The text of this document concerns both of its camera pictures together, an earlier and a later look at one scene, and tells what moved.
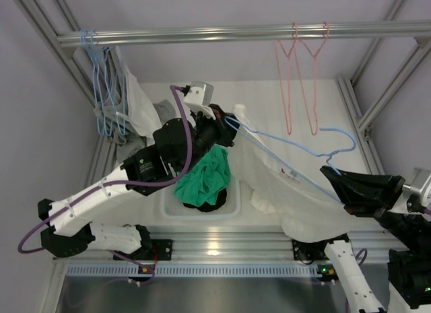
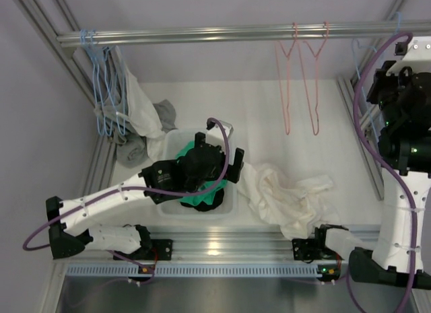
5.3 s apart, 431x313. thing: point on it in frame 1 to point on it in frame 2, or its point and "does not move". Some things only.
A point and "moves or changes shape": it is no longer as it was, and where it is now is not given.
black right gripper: (368, 194) to (381, 77)
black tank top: (207, 206) does not move
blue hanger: (281, 163) to (354, 41)
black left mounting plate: (163, 248) does not move
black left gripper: (226, 134) to (237, 165)
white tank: (285, 184) moves or changes shape
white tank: (140, 110) does not move
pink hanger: (287, 56) does not move
